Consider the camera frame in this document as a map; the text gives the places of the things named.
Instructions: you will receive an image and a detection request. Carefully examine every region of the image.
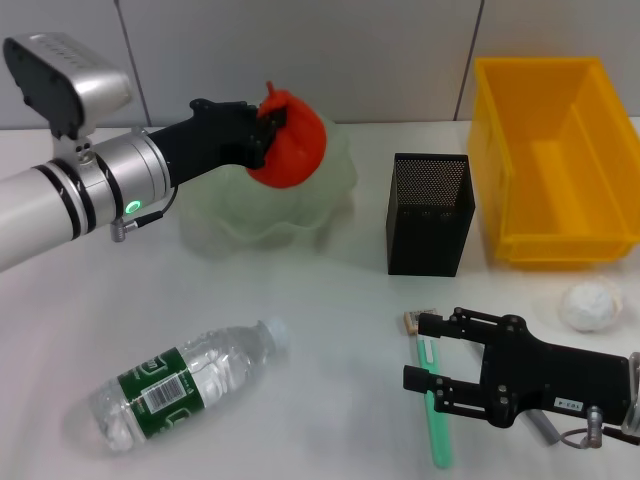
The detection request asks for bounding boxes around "beige barcode eraser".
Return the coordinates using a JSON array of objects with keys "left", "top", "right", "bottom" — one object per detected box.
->
[{"left": 403, "top": 309, "right": 426, "bottom": 336}]

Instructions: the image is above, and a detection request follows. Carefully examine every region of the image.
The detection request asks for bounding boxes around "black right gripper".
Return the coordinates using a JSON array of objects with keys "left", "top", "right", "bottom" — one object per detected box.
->
[{"left": 402, "top": 307, "right": 630, "bottom": 430}]

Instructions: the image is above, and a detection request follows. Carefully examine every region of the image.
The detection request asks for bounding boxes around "clear green-label water bottle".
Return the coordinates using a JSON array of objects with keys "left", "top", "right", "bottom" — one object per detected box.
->
[{"left": 88, "top": 315, "right": 291, "bottom": 457}]

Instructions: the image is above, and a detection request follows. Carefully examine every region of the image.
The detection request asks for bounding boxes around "wrist cable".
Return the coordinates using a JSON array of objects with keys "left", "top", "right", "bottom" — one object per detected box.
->
[
  {"left": 559, "top": 424, "right": 631, "bottom": 448},
  {"left": 109, "top": 187, "right": 179, "bottom": 244}
]

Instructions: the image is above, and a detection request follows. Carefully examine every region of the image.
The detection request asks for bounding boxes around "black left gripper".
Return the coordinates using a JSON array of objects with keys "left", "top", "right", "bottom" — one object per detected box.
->
[{"left": 144, "top": 98, "right": 289, "bottom": 186}]

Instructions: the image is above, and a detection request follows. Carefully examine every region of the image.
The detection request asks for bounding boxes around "yellow plastic bin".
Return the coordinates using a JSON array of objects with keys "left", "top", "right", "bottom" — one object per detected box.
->
[{"left": 467, "top": 56, "right": 640, "bottom": 264}]

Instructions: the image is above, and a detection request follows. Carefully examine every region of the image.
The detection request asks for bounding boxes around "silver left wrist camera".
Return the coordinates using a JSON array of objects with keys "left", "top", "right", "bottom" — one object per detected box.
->
[{"left": 2, "top": 32, "right": 132, "bottom": 151}]

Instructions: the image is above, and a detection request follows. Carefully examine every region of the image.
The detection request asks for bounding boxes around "black mesh pen holder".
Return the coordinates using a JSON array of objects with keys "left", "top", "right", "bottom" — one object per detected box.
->
[{"left": 385, "top": 152, "right": 476, "bottom": 277}]

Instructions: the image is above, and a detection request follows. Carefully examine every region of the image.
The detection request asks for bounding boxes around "pale green wavy fruit bowl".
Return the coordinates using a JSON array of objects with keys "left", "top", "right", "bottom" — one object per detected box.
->
[{"left": 177, "top": 117, "right": 360, "bottom": 256}]

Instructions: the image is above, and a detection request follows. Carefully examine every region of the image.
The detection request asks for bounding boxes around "orange toy fruit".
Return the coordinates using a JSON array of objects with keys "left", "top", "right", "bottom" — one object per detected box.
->
[{"left": 244, "top": 78, "right": 329, "bottom": 190}]

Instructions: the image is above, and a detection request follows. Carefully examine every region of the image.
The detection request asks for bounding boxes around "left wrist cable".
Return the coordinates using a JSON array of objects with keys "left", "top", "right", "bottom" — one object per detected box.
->
[{"left": 109, "top": 187, "right": 179, "bottom": 244}]

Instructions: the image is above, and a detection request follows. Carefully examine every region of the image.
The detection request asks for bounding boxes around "grey marker pen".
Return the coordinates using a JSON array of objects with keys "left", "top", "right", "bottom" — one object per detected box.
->
[{"left": 527, "top": 412, "right": 559, "bottom": 446}]

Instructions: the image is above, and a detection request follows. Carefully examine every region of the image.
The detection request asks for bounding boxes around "white paper ball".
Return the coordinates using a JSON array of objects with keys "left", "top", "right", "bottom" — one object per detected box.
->
[{"left": 558, "top": 277, "right": 626, "bottom": 334}]

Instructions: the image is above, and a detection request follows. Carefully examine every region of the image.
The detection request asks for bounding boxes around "mint green utility knife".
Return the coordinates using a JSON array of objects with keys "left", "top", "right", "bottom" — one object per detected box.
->
[{"left": 414, "top": 335, "right": 454, "bottom": 470}]

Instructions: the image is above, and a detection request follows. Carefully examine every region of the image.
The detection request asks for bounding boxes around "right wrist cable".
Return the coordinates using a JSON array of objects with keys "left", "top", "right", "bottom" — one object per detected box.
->
[{"left": 559, "top": 424, "right": 631, "bottom": 448}]

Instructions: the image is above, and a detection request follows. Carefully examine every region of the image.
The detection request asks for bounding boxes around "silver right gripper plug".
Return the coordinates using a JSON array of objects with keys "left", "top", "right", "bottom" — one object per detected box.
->
[{"left": 584, "top": 405, "right": 607, "bottom": 446}]

